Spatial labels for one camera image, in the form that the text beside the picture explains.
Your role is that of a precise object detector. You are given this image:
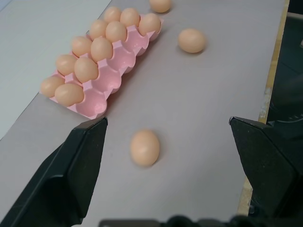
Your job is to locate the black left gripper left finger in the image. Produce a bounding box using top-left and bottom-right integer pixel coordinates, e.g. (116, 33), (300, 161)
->
(0, 116), (108, 227)

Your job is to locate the beige egg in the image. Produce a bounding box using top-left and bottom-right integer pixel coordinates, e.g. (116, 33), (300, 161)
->
(138, 13), (161, 34)
(89, 19), (108, 40)
(104, 6), (123, 23)
(54, 83), (85, 106)
(90, 37), (114, 62)
(130, 129), (160, 166)
(56, 54), (78, 77)
(120, 8), (141, 28)
(105, 21), (127, 42)
(71, 36), (93, 57)
(40, 76), (65, 98)
(149, 0), (171, 13)
(74, 57), (99, 84)
(178, 28), (207, 53)

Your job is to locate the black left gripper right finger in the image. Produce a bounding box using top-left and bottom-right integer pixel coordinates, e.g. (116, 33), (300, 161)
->
(228, 116), (303, 218)

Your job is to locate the pink plastic egg tray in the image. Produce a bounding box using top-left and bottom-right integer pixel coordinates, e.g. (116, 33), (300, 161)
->
(41, 14), (164, 120)

